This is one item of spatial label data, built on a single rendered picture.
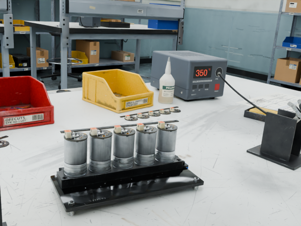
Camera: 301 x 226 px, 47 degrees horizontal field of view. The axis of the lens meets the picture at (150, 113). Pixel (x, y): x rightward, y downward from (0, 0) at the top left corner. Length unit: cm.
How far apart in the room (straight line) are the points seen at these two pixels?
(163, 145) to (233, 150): 16
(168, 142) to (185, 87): 37
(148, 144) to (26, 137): 22
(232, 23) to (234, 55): 51
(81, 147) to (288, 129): 29
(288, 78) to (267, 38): 91
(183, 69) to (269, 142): 31
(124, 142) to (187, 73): 41
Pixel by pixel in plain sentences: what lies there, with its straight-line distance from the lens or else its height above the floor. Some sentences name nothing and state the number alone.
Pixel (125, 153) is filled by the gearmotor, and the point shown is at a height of 79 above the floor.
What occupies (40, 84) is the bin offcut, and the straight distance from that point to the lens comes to 65.
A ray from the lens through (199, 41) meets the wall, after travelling 641.
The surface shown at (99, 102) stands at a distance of 71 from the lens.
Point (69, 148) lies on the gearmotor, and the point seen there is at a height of 80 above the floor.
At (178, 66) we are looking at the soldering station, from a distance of 79.
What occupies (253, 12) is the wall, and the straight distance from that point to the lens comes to 578.
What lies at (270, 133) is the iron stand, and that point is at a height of 79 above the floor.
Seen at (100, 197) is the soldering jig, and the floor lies 76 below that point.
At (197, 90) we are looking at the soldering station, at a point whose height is 78.
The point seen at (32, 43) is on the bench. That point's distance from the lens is 349.
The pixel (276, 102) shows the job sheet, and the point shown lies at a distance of 90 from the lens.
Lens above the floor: 95
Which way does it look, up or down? 17 degrees down
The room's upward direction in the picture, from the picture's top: 4 degrees clockwise
